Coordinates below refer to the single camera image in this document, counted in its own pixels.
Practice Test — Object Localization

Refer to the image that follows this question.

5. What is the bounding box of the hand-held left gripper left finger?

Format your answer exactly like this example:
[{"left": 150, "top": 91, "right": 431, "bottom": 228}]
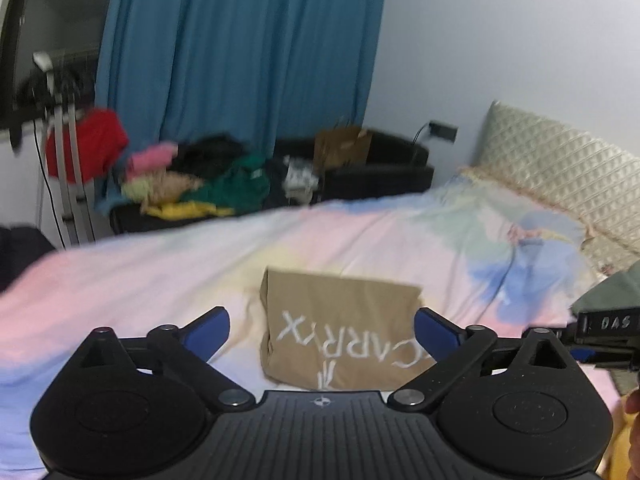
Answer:
[{"left": 50, "top": 306, "right": 256, "bottom": 408}]

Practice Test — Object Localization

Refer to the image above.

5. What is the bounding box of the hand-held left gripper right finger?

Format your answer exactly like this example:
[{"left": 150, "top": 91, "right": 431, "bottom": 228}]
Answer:
[{"left": 387, "top": 307, "right": 588, "bottom": 408}]

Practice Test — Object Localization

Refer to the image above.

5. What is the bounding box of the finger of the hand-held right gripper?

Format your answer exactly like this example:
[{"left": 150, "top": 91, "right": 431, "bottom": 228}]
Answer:
[
  {"left": 569, "top": 346, "right": 640, "bottom": 373},
  {"left": 552, "top": 309, "right": 640, "bottom": 347}
]

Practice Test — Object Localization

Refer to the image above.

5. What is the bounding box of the grey green cloth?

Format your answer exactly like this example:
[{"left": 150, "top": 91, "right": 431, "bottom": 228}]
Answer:
[{"left": 570, "top": 259, "right": 640, "bottom": 317}]

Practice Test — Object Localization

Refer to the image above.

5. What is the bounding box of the tan printed t-shirt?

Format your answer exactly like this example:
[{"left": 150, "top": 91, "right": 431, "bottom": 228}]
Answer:
[{"left": 259, "top": 266, "right": 425, "bottom": 392}]

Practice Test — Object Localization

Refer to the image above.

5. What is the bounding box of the pastel bed sheet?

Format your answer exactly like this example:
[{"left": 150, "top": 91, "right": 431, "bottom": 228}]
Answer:
[{"left": 0, "top": 175, "right": 640, "bottom": 480}]

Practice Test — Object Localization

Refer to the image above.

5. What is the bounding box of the yellow cloth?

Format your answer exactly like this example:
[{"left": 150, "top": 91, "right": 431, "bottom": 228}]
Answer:
[{"left": 145, "top": 201, "right": 236, "bottom": 220}]

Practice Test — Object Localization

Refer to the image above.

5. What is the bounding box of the black low bench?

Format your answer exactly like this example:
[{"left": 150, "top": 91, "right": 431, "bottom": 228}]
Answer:
[{"left": 109, "top": 195, "right": 291, "bottom": 236}]

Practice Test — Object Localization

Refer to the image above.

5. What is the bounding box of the cream knitted sweater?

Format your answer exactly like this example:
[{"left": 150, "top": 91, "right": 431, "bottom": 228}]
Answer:
[{"left": 122, "top": 172, "right": 203, "bottom": 209}]

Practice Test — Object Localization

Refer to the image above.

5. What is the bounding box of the black armchair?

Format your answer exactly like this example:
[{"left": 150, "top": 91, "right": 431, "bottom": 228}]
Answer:
[{"left": 274, "top": 129, "right": 435, "bottom": 204}]

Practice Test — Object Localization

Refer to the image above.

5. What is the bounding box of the cream quilted pillow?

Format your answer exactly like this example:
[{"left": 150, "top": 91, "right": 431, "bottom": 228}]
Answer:
[{"left": 475, "top": 101, "right": 640, "bottom": 257}]

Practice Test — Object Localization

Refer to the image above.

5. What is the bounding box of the black cloth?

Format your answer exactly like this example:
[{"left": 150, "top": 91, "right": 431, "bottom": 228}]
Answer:
[{"left": 175, "top": 133, "right": 251, "bottom": 181}]

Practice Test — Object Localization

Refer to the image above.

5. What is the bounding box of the white crumpled packet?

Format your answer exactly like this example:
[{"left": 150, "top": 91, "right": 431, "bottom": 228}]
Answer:
[{"left": 284, "top": 156, "right": 321, "bottom": 204}]

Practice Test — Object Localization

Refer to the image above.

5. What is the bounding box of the pink cloth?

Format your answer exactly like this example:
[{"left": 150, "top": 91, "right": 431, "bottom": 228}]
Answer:
[{"left": 126, "top": 142, "right": 179, "bottom": 174}]

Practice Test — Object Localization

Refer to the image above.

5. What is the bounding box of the brown paper bag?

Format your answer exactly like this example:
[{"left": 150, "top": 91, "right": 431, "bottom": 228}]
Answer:
[{"left": 314, "top": 125, "right": 374, "bottom": 169}]

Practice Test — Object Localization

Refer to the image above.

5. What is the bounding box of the dark cloth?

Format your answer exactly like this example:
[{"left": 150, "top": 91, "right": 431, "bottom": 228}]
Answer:
[{"left": 0, "top": 226, "right": 57, "bottom": 293}]

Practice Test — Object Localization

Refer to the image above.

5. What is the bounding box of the red cloth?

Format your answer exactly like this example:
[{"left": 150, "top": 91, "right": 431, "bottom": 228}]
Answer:
[{"left": 45, "top": 107, "right": 130, "bottom": 183}]

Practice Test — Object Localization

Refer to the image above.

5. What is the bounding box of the wide blue curtain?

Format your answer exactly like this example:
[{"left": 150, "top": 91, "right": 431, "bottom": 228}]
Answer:
[{"left": 95, "top": 0, "right": 390, "bottom": 161}]

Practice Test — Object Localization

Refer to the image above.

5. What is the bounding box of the silver metal stand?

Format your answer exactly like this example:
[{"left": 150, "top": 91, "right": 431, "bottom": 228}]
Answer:
[{"left": 32, "top": 51, "right": 97, "bottom": 247}]

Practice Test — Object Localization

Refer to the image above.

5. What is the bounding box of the black charger cable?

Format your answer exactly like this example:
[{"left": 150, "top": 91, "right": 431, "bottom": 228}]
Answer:
[{"left": 411, "top": 122, "right": 432, "bottom": 161}]

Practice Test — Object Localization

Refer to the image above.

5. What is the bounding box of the black wall charger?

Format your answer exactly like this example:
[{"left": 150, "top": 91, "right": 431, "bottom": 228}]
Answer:
[{"left": 429, "top": 121, "right": 459, "bottom": 143}]

